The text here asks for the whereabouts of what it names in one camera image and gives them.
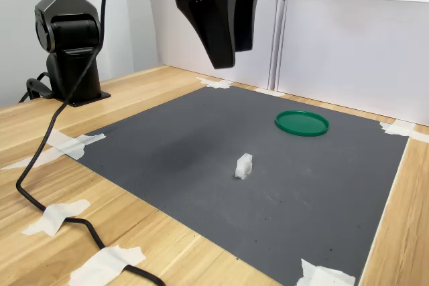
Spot round green lid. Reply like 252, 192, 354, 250
274, 109, 330, 138

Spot white tape piece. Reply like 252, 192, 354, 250
21, 198, 91, 237
0, 128, 107, 171
294, 258, 356, 286
379, 120, 429, 143
68, 244, 147, 286
196, 76, 234, 90
254, 87, 286, 98

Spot black camera cable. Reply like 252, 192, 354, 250
15, 0, 167, 286

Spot dark grey mat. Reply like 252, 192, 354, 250
75, 83, 410, 286

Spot small white plastic terminal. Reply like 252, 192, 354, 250
234, 153, 253, 180

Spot black power cable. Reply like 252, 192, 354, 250
18, 71, 55, 104

